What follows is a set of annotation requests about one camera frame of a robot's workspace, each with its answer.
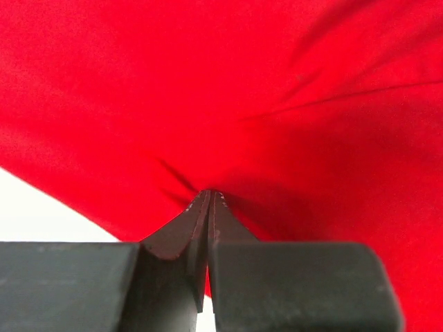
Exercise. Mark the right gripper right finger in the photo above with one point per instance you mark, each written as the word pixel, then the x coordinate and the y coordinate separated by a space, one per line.
pixel 294 286

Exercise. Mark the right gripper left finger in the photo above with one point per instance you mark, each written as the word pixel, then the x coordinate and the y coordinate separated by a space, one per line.
pixel 156 284

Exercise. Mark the red t shirt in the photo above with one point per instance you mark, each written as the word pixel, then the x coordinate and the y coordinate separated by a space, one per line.
pixel 316 120

